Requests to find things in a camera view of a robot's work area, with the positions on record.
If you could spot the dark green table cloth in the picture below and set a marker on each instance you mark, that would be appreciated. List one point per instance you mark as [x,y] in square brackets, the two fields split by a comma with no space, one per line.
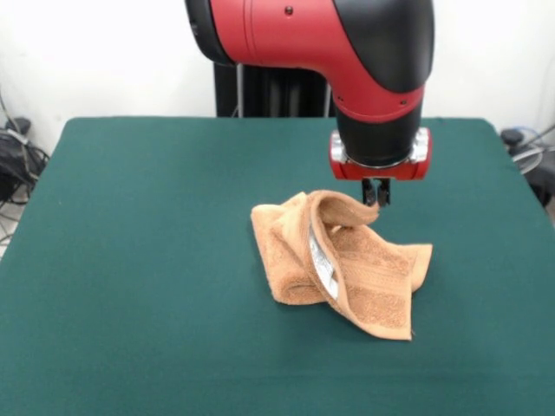
[130,260]

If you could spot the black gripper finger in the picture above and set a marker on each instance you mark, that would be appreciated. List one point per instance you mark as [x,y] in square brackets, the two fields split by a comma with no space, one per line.
[369,193]
[385,193]

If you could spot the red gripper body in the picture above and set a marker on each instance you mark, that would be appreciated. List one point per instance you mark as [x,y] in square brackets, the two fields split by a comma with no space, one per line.
[381,172]

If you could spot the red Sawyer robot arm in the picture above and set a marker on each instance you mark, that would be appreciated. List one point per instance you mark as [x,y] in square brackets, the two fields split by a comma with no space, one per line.
[312,34]

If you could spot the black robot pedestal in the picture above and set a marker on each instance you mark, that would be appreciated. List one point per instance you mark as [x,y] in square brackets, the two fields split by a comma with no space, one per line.
[282,95]

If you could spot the tan terry towel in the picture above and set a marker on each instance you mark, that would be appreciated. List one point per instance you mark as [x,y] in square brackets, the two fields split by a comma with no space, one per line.
[295,260]

